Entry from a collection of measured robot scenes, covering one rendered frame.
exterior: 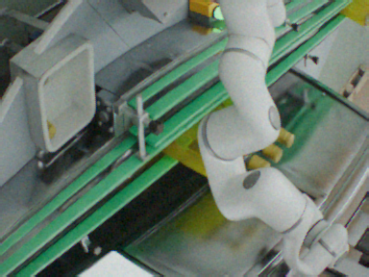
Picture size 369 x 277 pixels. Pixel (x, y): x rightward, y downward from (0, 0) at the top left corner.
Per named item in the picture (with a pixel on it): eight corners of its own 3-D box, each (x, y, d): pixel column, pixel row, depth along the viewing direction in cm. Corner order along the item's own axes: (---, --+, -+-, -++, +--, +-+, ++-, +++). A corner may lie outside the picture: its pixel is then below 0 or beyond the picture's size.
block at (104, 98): (94, 127, 155) (114, 140, 151) (92, 95, 149) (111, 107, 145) (105, 119, 157) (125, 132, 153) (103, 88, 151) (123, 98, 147)
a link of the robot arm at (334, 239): (321, 265, 118) (349, 232, 118) (297, 242, 125) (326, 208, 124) (333, 272, 130) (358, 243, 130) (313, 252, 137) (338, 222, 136)
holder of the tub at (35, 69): (34, 155, 148) (50, 170, 144) (22, 68, 129) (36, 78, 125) (75, 119, 157) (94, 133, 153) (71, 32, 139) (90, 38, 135)
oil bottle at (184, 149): (146, 143, 163) (219, 186, 153) (145, 125, 160) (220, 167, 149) (162, 131, 166) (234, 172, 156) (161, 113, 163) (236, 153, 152)
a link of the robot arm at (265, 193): (322, 158, 119) (276, 173, 131) (257, 85, 111) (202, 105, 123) (297, 228, 111) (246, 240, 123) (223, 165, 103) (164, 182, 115)
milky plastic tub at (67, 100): (31, 140, 144) (49, 157, 140) (22, 68, 129) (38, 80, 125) (75, 103, 154) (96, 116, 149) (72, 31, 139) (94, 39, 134)
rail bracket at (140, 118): (115, 146, 153) (157, 172, 147) (110, 87, 141) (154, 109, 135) (124, 139, 154) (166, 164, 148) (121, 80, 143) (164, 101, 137)
